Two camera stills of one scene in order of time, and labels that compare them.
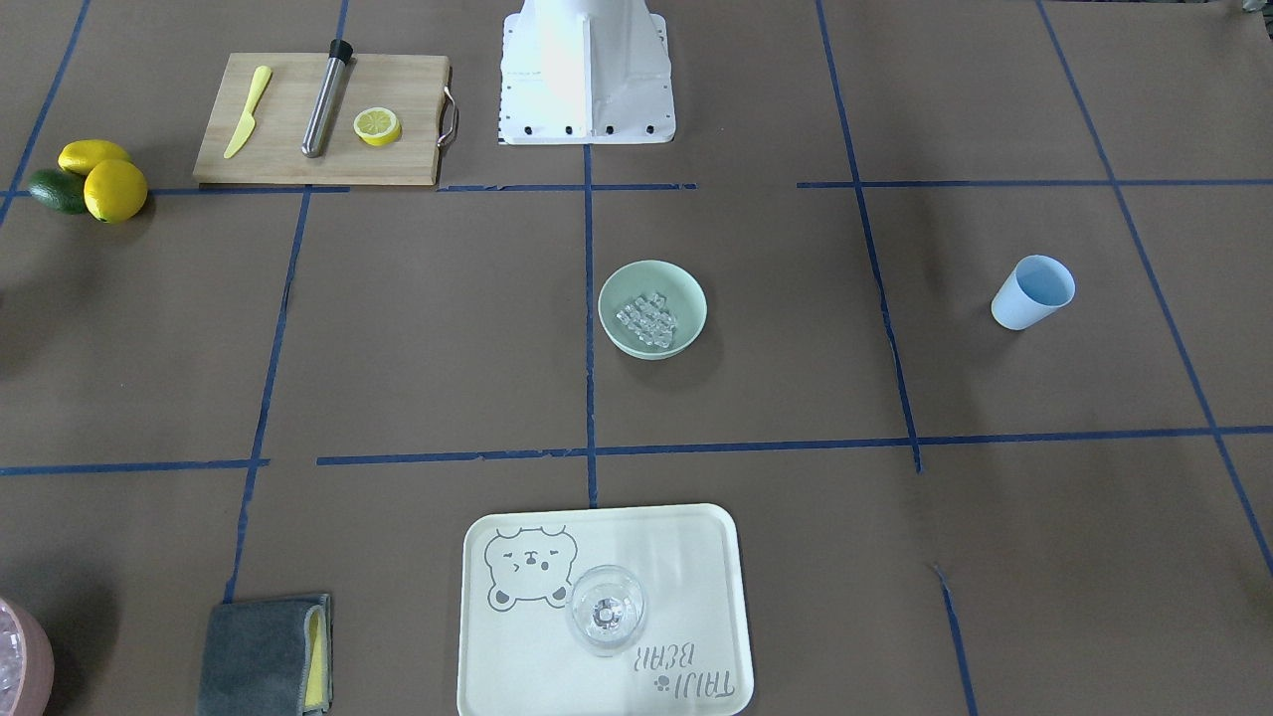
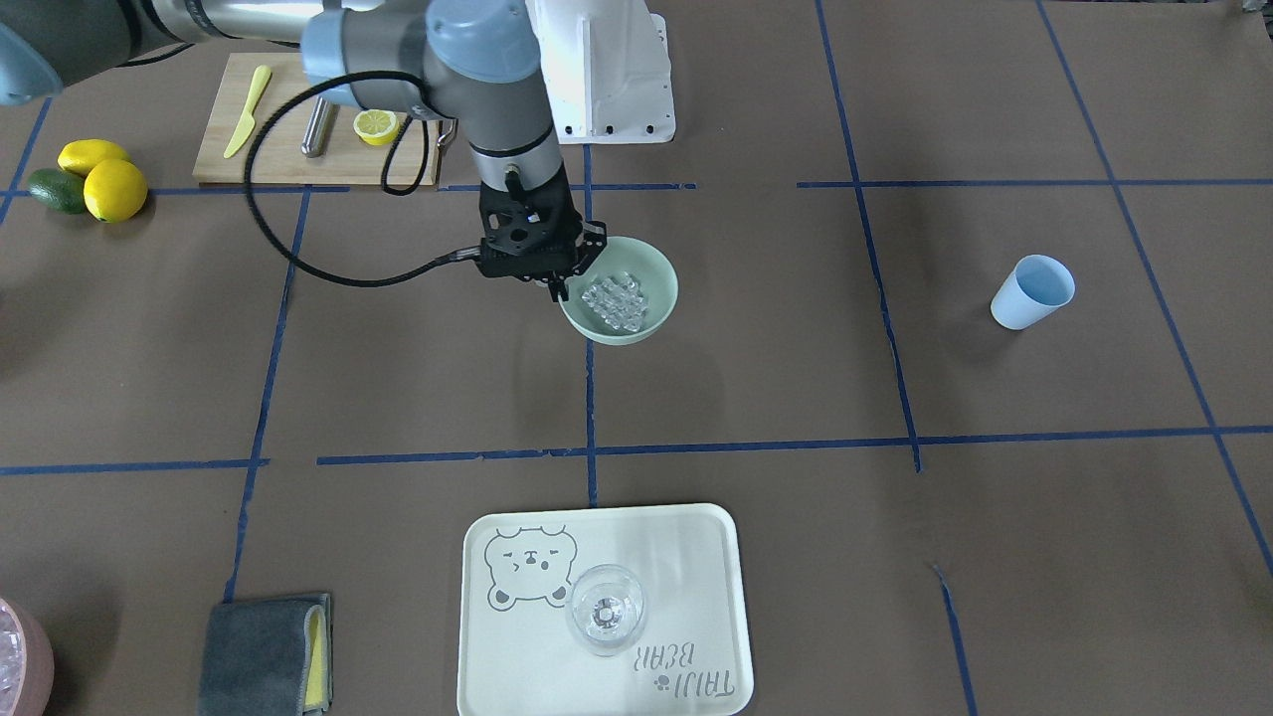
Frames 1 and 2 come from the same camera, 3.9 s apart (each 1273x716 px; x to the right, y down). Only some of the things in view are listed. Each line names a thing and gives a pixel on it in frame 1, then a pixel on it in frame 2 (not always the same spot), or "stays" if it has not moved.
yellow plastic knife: [262, 80] stays
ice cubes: [647, 317] to [619, 300]
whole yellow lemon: [115, 191] stays
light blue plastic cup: [1035, 287] stays
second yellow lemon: [78, 156] stays
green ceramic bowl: [652, 308] to [625, 295]
